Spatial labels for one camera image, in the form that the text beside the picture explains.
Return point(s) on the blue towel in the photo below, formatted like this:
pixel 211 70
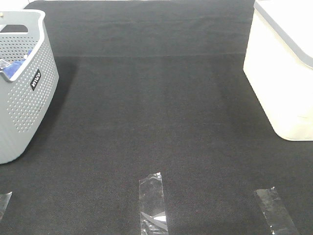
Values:
pixel 9 69

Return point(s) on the black table mat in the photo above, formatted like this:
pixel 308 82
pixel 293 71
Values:
pixel 146 87

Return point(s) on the centre clear tape strip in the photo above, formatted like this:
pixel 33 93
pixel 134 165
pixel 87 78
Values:
pixel 151 206

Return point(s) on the clear tape strip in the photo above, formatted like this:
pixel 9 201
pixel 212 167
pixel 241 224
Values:
pixel 151 206
pixel 275 213
pixel 4 200

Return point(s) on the grey perforated laundry basket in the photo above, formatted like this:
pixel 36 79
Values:
pixel 26 96

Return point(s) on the cream plastic storage bin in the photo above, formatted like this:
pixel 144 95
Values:
pixel 279 65

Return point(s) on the right clear tape strip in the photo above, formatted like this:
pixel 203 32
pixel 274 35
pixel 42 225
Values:
pixel 275 213

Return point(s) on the left clear tape strip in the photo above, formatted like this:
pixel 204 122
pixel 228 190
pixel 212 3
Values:
pixel 4 200

